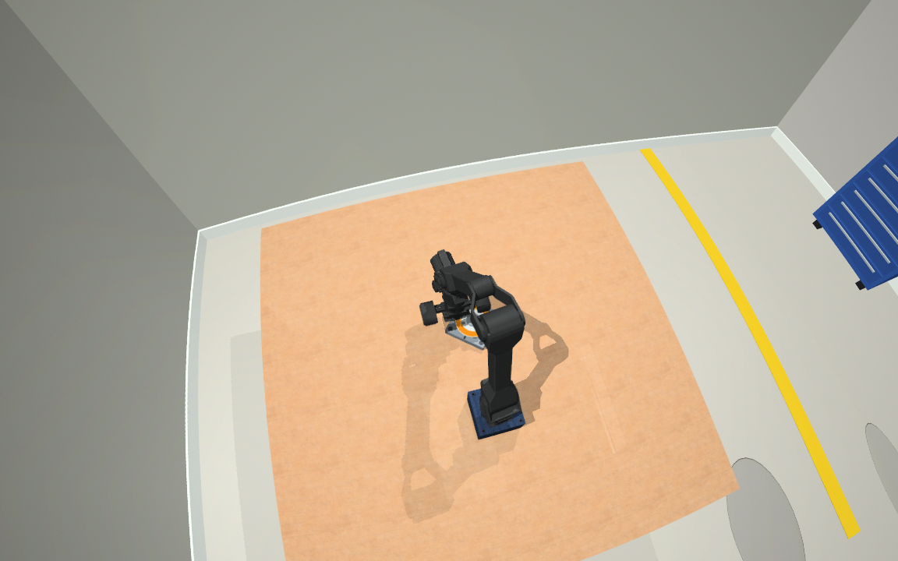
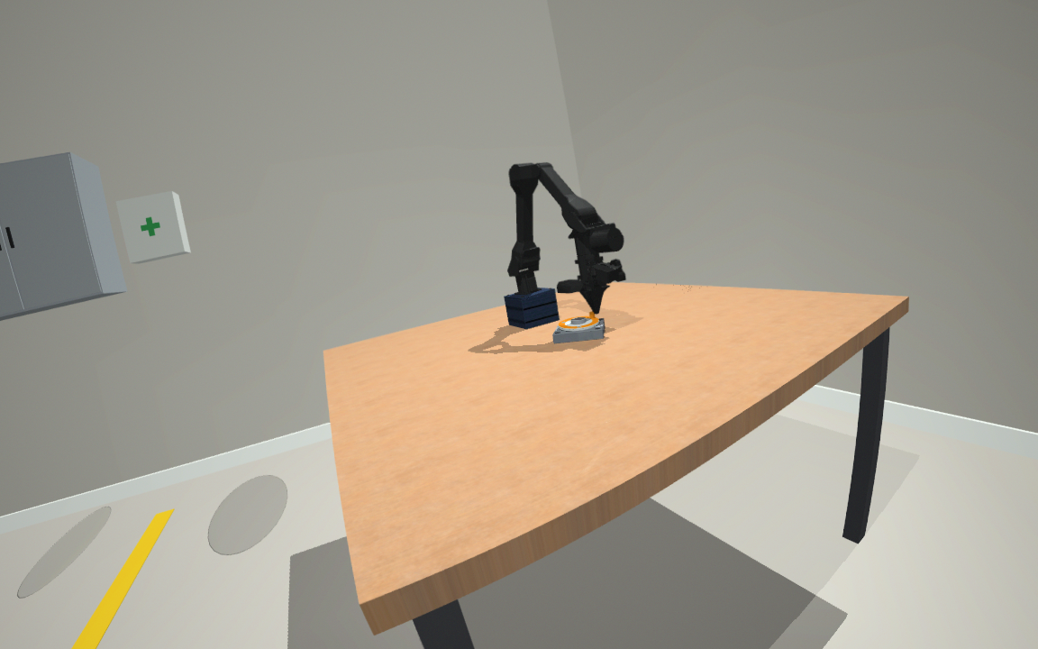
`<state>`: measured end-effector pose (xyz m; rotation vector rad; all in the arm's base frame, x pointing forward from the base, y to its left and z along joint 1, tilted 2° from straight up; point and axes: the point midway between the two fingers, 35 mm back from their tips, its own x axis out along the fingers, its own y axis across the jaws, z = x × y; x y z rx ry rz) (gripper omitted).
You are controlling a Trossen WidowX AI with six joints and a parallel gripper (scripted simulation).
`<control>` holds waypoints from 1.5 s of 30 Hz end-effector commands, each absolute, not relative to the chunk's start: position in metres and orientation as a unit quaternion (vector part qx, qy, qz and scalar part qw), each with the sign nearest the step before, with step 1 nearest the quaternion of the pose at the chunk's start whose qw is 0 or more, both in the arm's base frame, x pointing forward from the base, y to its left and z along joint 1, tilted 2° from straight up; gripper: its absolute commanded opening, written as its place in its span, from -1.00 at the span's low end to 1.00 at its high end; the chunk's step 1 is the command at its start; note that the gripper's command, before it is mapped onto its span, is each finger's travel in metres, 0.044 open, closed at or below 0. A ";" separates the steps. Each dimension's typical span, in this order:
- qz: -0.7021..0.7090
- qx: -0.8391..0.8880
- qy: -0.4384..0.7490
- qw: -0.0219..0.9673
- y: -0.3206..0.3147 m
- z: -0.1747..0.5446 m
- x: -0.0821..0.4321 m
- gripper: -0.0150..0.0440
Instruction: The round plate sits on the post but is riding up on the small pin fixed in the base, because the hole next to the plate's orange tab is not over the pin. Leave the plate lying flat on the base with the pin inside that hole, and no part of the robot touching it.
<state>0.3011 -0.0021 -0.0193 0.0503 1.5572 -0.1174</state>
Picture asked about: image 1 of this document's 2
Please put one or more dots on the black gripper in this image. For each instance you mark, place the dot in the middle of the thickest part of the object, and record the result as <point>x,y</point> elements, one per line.
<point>429,311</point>

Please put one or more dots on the orange and white round plate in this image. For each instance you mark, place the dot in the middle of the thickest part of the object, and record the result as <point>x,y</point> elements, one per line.
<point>467,330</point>

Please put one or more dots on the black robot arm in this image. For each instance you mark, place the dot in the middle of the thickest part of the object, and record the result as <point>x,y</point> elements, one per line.
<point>499,330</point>

